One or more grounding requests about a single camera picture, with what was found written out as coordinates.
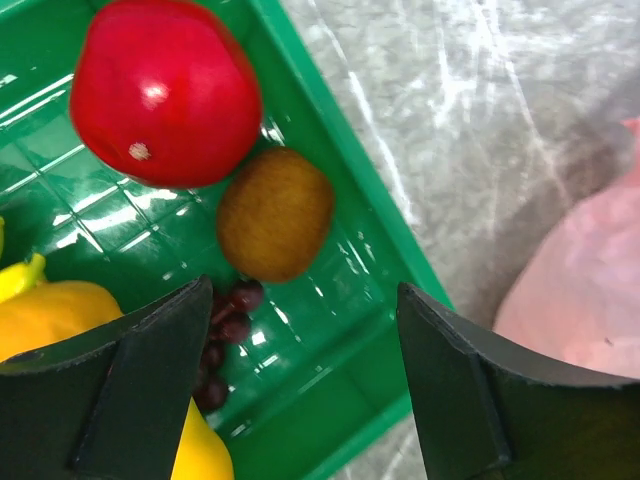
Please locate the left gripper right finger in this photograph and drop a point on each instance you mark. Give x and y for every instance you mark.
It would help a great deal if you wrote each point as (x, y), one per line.
(487, 408)

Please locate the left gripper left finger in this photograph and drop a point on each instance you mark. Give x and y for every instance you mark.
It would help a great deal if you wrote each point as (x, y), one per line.
(109, 403)

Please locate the pink plastic bag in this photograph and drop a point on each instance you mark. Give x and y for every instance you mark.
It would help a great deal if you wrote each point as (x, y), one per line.
(577, 300)

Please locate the brown fake kiwi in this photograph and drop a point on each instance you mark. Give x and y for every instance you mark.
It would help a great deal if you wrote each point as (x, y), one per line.
(275, 215)

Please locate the red fake apple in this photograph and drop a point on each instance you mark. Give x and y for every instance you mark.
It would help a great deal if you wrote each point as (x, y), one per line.
(164, 94)

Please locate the yellow fake banana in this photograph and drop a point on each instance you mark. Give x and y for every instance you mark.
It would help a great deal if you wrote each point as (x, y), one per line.
(56, 312)

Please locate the dark fake grape bunch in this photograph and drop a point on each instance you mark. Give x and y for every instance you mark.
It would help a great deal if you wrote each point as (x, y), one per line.
(230, 324)

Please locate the small yellow banana bunch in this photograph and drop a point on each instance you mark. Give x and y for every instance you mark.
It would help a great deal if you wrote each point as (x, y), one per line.
(22, 276)

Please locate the green plastic tray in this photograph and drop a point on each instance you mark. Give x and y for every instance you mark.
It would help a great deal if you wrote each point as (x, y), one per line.
(321, 376)

